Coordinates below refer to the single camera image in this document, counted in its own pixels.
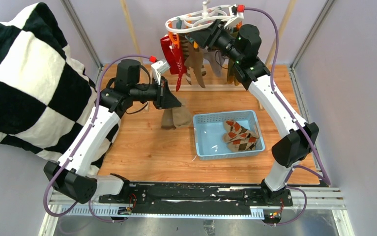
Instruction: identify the tan brown sock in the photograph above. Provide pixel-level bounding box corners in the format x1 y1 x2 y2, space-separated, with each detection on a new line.
161 106 193 129
185 44 206 88

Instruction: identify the white round clip hanger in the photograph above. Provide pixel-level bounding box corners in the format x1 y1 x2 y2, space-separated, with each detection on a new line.
165 0 230 34

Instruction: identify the green striped sock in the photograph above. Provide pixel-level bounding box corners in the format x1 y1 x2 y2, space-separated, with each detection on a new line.
227 59 239 86

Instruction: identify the black white checkered blanket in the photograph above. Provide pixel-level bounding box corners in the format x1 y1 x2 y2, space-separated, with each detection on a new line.
0 2 122 177

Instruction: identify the argyle beige orange sock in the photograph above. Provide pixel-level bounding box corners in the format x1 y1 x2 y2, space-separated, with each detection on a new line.
223 119 259 143

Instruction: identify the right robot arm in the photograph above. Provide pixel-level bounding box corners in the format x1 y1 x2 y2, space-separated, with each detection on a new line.
188 20 319 205

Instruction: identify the light blue plastic basket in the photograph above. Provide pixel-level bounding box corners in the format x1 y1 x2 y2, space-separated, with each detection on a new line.
193 110 265 161

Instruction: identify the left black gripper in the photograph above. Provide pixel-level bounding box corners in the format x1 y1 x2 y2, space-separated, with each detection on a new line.
130 76 181 110

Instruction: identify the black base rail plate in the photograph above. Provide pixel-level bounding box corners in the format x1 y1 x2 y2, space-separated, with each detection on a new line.
98 182 293 216

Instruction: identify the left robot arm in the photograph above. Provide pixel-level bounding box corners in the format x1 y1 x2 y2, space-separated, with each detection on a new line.
44 59 181 204

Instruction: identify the red patterned sock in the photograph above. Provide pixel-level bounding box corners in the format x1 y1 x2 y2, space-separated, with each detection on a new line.
173 46 186 92

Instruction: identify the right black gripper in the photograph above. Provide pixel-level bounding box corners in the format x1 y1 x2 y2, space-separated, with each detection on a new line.
188 19 243 65

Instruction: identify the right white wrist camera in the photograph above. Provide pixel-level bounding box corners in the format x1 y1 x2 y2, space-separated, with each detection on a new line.
224 4 245 29

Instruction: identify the orange clothes peg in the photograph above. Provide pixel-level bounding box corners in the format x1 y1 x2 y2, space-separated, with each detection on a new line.
168 19 182 49

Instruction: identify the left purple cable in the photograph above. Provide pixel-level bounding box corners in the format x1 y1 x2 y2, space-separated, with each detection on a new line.
43 54 158 224

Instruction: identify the wooden clothes rack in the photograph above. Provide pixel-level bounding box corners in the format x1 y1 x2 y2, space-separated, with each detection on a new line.
119 0 297 112

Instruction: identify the grey sock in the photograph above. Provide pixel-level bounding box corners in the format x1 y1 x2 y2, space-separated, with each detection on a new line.
202 49 226 77

